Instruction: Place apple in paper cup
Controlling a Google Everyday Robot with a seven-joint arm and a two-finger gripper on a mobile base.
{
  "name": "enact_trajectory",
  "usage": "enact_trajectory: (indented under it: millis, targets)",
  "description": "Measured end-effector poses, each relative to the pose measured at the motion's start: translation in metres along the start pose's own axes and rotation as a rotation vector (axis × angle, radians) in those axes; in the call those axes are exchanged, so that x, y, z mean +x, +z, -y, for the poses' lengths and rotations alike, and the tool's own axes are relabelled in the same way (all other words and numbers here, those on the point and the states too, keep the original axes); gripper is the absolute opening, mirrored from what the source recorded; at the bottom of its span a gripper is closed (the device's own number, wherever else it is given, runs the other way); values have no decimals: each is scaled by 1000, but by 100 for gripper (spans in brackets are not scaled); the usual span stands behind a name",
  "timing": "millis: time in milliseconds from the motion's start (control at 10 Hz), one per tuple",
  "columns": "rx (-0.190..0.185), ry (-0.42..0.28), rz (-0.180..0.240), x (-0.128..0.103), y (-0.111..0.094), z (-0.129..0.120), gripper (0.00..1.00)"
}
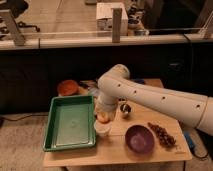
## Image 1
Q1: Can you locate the orange bowl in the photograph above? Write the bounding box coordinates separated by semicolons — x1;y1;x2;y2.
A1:
57;80;78;96

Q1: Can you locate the white paper cup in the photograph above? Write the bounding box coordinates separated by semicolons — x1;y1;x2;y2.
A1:
94;120;111;137

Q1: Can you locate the white cardboard box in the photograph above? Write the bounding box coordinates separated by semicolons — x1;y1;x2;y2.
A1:
96;2;128;36

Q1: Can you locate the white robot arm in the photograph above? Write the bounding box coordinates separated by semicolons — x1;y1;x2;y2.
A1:
96;64;213;136

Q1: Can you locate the bunch of brown grapes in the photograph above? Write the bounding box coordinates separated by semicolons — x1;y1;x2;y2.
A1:
148;123;176;148

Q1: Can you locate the small metal cup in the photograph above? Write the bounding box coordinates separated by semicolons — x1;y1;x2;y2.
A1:
120;104;131;118

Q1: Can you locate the apple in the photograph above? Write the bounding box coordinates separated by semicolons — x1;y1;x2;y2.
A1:
97;114;109;123

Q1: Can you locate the blue object beside table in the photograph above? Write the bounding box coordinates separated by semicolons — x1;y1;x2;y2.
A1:
183;132;195;149

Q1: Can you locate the purple bowl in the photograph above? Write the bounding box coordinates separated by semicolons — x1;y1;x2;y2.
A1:
125;125;155;154

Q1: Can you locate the green plastic tray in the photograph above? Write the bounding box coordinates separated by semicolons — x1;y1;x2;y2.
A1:
43;95;96;152

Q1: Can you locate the wooden table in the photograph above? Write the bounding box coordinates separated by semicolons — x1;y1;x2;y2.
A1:
43;102;192;167

